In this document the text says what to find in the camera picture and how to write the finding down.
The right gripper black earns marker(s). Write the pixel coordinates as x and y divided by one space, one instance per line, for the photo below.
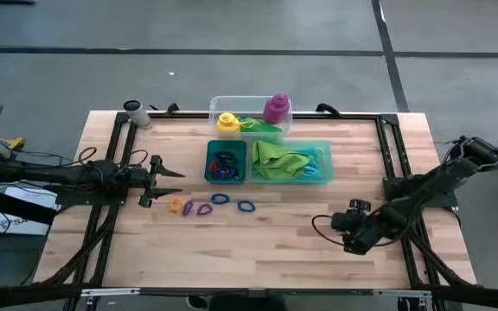
370 224

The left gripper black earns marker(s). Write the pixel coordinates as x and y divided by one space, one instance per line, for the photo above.
138 178

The orange coil wristband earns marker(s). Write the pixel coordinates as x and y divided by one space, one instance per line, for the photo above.
171 204

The purple coil wristband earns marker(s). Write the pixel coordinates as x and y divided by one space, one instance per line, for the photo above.
217 173
183 209
198 210

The red coil wristband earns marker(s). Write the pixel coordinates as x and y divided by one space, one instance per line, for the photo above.
210 166

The blue coil wristband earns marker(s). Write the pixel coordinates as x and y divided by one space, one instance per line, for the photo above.
238 206
231 175
212 198

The light green translucent bin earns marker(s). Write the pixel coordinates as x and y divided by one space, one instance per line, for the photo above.
324 173

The black coil wristband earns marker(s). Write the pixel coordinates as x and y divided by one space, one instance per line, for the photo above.
219 158

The teal microfiber towel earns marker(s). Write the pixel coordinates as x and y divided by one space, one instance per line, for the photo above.
316 166

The green coil wristband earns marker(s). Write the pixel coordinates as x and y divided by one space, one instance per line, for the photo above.
239 175

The yellow sports bottle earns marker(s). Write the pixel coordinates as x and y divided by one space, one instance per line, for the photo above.
227 127

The green microfiber towel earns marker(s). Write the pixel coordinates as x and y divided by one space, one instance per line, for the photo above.
279 162

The green sports bottle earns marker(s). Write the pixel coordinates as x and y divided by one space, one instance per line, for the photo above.
266 128

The magenta sports bottle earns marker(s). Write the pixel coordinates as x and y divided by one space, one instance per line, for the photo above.
276 110

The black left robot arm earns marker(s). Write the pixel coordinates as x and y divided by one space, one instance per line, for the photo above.
59 175

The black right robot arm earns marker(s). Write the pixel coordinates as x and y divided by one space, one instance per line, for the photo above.
426 190

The dark teal plastic bin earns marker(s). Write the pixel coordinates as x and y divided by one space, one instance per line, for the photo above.
212 147

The grey cylindrical canister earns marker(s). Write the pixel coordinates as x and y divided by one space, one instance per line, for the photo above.
138 116

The clear plastic bin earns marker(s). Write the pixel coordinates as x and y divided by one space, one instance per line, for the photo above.
240 103

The white printed box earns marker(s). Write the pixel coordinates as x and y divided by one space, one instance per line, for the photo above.
20 222

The black bar beside table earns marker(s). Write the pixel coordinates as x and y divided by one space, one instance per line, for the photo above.
7 203

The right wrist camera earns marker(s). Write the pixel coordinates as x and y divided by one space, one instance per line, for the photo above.
357 246

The black aluminium table frame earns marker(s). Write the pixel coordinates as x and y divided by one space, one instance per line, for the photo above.
180 115

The black camera clamp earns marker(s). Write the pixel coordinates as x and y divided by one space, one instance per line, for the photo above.
172 109

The silver metal bracket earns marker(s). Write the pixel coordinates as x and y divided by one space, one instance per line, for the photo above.
400 293
110 292

